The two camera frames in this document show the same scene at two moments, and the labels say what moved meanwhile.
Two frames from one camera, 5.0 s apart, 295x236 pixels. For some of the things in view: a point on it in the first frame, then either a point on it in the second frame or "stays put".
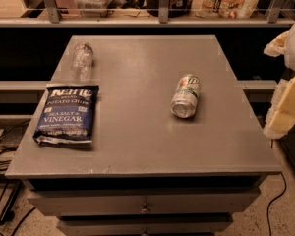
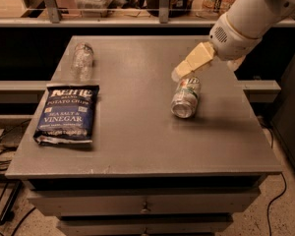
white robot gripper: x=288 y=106 → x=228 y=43
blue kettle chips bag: x=69 y=114 stays put
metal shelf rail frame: x=53 y=19 stays put
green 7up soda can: x=185 y=97 stays put
